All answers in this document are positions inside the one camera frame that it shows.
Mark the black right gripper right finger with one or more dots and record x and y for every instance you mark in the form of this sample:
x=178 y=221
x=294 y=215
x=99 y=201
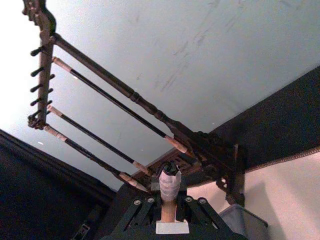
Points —
x=200 y=212

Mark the wooden stick white tape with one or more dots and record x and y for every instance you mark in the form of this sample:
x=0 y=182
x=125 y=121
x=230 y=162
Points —
x=170 y=183

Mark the black rack bar tan ends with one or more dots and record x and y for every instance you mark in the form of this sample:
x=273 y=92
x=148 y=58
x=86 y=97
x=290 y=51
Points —
x=92 y=157
x=117 y=103
x=100 y=138

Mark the black rack with carved frame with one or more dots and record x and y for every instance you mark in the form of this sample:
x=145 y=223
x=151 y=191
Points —
x=105 y=72

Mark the clear plastic case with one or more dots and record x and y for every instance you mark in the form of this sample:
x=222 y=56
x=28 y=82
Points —
x=240 y=220

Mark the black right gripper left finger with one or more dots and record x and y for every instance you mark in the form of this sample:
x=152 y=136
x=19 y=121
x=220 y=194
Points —
x=142 y=212

